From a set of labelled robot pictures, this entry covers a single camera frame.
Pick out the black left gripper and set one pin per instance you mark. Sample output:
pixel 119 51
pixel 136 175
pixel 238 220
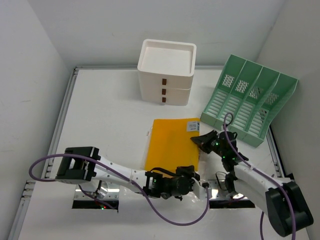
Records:
pixel 190 173

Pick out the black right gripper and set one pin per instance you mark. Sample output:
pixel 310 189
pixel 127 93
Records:
pixel 203 141

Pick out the yellow clip file folder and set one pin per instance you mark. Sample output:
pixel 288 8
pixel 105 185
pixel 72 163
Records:
pixel 172 147

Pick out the white drawer cabinet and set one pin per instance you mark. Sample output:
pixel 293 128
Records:
pixel 165 71

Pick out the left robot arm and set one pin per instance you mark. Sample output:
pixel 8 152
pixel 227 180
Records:
pixel 85 167

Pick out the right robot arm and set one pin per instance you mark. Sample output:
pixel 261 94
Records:
pixel 280 199

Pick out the green file rack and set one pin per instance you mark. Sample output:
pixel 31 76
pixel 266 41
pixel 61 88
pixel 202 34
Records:
pixel 253 93

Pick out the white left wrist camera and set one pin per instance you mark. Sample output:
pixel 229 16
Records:
pixel 202 190

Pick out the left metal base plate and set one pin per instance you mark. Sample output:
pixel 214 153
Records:
pixel 102 190

